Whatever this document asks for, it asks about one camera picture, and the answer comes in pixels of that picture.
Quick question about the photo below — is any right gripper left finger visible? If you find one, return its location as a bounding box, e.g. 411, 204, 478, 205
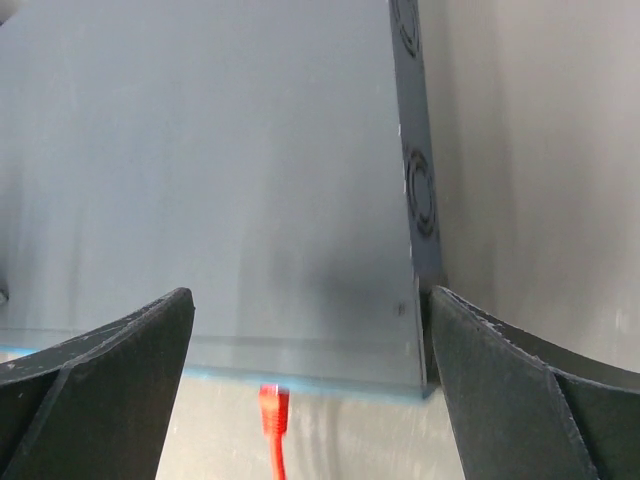
1, 288, 194, 479

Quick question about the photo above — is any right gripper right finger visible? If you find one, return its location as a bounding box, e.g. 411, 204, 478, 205
428, 287, 639, 479

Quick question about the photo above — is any red cable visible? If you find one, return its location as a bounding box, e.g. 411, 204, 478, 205
257, 383, 291, 480

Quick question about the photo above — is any dark blue network switch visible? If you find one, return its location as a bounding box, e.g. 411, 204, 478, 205
1, 1, 443, 399

